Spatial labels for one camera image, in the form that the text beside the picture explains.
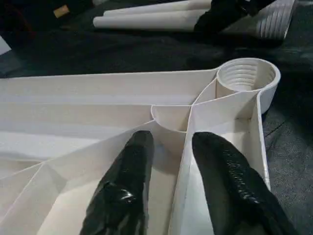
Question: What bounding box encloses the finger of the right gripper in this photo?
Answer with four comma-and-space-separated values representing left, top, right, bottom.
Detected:
193, 0, 246, 35
238, 0, 275, 16

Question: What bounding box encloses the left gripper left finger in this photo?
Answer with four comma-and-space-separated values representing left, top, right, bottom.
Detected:
80, 129, 156, 235

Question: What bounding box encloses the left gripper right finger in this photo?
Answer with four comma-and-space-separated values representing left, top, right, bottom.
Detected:
191, 131, 300, 235

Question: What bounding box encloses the white plastic table leg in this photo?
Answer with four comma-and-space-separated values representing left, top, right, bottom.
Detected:
92, 0, 297, 41
102, 0, 214, 18

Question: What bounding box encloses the white plastic table top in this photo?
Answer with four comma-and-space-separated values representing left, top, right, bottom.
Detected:
0, 57, 282, 235

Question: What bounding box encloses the black cabinet with yellow label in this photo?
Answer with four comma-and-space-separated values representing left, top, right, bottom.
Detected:
0, 0, 96, 31

